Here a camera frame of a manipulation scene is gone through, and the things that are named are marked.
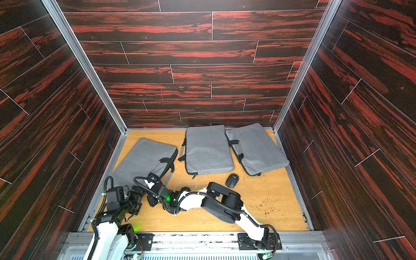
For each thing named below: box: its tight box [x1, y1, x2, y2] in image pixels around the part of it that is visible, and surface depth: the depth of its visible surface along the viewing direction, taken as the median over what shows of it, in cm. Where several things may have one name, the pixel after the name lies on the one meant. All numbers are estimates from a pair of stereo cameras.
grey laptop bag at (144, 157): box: [105, 138, 179, 188], surface depth 101 cm
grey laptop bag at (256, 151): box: [224, 122, 291, 177], surface depth 106 cm
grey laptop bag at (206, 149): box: [178, 124, 235, 179], surface depth 106 cm
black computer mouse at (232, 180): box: [225, 172, 239, 189], surface depth 95 cm
